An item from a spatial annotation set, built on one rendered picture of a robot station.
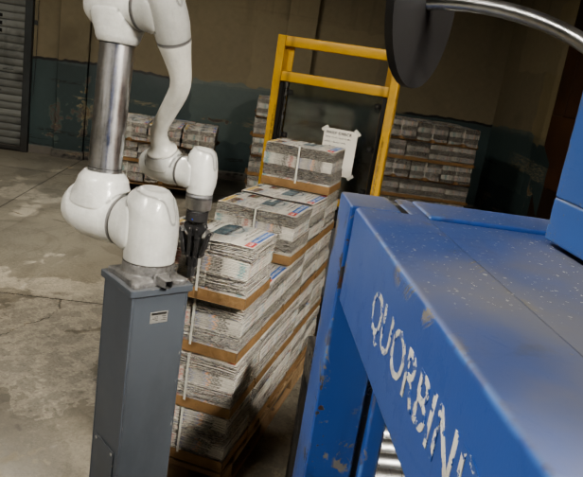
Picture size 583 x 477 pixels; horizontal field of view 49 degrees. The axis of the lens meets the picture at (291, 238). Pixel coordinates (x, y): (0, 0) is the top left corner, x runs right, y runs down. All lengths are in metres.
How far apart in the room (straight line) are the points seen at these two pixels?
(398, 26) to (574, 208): 0.23
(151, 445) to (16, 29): 8.03
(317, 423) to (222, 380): 1.74
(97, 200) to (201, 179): 0.35
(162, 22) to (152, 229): 0.57
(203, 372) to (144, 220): 0.80
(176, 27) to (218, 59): 7.36
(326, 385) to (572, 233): 0.29
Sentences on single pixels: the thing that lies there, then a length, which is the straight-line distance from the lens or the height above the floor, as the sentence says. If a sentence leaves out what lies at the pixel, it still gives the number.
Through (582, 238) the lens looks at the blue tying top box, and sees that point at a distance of 0.58.
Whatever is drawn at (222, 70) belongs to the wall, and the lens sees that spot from 9.23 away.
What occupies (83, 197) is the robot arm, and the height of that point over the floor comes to 1.21.
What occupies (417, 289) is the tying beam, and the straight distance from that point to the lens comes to 0.40.
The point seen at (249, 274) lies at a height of 0.96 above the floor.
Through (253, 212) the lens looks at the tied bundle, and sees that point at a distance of 2.82.
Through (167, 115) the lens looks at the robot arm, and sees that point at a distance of 2.07.
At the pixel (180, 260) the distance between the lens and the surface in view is 2.29.
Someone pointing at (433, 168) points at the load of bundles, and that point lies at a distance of 7.95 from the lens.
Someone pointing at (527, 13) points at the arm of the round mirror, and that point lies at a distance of 0.67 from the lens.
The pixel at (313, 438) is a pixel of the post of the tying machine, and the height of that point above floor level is 1.29.
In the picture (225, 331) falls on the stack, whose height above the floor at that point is 0.72.
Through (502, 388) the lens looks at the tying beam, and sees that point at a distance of 0.30.
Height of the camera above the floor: 1.67
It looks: 15 degrees down
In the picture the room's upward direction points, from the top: 9 degrees clockwise
